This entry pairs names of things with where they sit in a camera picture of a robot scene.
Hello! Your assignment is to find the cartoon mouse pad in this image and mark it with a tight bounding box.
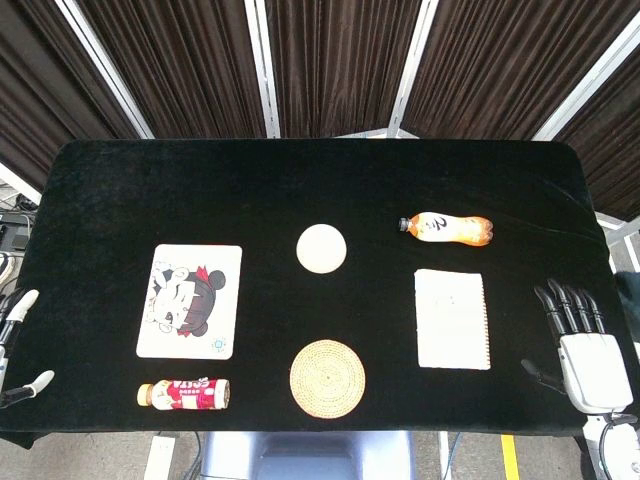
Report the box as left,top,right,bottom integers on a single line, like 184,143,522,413
135,243,243,360

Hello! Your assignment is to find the white metal frame foot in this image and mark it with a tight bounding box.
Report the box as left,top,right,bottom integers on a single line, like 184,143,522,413
593,211,640,275

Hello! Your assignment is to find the white upside-down bowl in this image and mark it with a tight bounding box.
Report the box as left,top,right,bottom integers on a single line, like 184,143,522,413
295,223,348,275

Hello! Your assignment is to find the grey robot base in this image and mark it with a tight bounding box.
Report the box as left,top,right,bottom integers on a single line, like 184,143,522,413
202,430,416,480

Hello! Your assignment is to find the yellow floor tape strip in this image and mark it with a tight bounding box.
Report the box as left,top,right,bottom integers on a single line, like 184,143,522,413
500,434,522,480

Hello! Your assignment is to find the dark brown curtain panel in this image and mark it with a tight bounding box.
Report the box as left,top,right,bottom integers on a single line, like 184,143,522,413
263,0,426,140
399,0,640,141
0,0,142,194
74,0,269,140
552,49,640,222

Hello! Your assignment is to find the orange drink bottle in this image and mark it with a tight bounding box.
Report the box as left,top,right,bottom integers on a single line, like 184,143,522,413
398,211,495,248

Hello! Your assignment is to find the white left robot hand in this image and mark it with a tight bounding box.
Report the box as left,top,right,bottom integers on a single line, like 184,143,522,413
0,288,55,409

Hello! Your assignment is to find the round woven rattan coaster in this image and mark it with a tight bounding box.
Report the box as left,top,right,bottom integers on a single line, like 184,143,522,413
289,339,367,419

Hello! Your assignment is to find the blue floor cable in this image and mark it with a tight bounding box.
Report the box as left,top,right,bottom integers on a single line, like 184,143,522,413
440,431,462,480

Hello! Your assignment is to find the white power strip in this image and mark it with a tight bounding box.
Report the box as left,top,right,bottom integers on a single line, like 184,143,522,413
144,435,177,480

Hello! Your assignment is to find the white metal frame post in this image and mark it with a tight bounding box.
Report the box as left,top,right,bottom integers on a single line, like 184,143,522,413
531,22,640,142
53,0,155,140
387,0,441,139
243,0,281,140
0,160,43,205

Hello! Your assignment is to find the black floor cable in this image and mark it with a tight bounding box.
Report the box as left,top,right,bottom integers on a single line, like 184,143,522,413
185,431,203,480

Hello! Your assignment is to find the black electronic equipment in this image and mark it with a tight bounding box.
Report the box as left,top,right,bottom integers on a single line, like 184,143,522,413
0,209,35,252

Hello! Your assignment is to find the black velvet tablecloth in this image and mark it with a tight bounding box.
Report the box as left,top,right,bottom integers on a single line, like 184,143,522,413
0,138,640,450

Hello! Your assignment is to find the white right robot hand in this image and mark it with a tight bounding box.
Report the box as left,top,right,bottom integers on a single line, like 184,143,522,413
520,278,635,414

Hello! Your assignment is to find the red snack can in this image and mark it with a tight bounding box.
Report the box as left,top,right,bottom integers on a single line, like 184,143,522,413
136,378,231,412

